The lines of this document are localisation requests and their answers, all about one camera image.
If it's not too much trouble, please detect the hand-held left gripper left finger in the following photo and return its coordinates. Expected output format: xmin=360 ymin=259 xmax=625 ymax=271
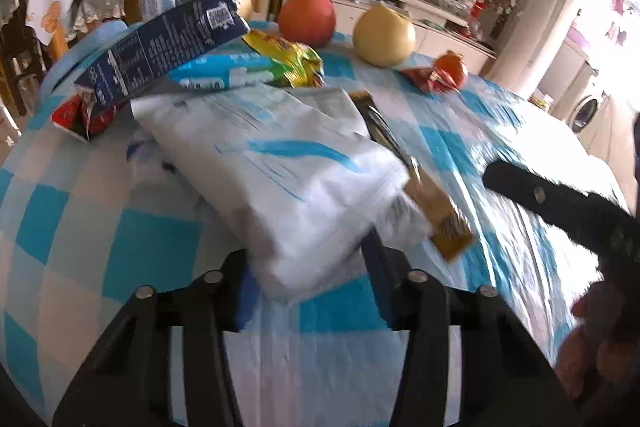
xmin=52 ymin=249 xmax=263 ymax=427

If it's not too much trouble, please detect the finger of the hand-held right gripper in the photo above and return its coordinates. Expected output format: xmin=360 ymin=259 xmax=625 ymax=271
xmin=482 ymin=159 xmax=640 ymax=268

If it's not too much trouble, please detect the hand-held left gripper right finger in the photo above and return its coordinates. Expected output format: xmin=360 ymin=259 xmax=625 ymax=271
xmin=361 ymin=229 xmax=581 ymax=427

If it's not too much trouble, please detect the brown gold stick wrapper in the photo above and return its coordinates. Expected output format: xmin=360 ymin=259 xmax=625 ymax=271
xmin=348 ymin=91 xmax=475 ymax=262

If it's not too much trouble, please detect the white plastic package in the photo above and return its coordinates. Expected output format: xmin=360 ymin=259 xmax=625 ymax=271
xmin=131 ymin=84 xmax=408 ymax=303

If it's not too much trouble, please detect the white plastic bag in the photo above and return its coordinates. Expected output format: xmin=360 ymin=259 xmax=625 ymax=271
xmin=125 ymin=127 xmax=211 ymax=215

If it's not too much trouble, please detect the small red wrapper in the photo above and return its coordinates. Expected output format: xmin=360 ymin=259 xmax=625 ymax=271
xmin=400 ymin=66 xmax=468 ymax=95

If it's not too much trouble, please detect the yellow green snack wrapper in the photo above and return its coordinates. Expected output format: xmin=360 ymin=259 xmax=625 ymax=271
xmin=242 ymin=31 xmax=326 ymax=88

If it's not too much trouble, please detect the blue and white packet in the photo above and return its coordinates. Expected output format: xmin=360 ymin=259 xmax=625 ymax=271
xmin=167 ymin=54 xmax=301 ymax=92

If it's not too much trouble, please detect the red snack wrapper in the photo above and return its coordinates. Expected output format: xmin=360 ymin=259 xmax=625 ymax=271
xmin=51 ymin=93 xmax=128 ymax=142

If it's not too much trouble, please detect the dark blue carton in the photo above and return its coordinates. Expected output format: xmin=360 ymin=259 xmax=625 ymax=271
xmin=74 ymin=0 xmax=251 ymax=112

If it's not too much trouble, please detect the person's right hand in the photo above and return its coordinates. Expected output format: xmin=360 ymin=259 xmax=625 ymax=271
xmin=554 ymin=284 xmax=628 ymax=403

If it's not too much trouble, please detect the washing machine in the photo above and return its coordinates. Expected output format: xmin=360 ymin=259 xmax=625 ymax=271
xmin=567 ymin=91 xmax=610 ymax=136

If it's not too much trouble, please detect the orange tangerine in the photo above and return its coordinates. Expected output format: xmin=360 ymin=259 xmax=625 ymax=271
xmin=434 ymin=51 xmax=468 ymax=85

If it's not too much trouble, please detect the lace covered air conditioner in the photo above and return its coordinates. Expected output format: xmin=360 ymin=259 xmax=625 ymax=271
xmin=480 ymin=0 xmax=598 ymax=100

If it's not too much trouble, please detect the hanging laundry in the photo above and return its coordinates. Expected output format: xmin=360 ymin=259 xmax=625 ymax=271
xmin=602 ymin=0 xmax=633 ymax=48

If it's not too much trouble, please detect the white TV cabinet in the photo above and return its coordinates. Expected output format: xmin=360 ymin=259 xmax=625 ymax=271
xmin=180 ymin=0 xmax=498 ymax=75

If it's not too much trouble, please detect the red apple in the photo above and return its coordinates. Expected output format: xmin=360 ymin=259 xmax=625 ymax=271
xmin=277 ymin=0 xmax=337 ymax=48

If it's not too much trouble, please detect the orange print table cloth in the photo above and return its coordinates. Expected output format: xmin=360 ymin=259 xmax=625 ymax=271
xmin=25 ymin=0 xmax=81 ymax=48

